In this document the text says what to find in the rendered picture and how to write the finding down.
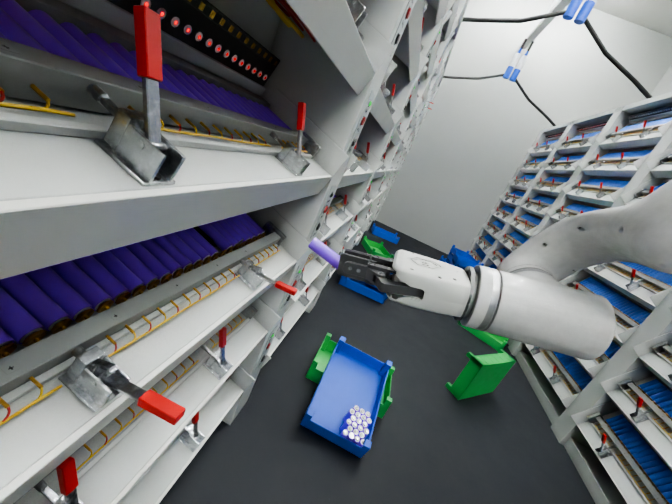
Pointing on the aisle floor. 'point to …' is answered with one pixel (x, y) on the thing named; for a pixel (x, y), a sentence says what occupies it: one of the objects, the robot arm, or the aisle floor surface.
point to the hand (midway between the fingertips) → (354, 264)
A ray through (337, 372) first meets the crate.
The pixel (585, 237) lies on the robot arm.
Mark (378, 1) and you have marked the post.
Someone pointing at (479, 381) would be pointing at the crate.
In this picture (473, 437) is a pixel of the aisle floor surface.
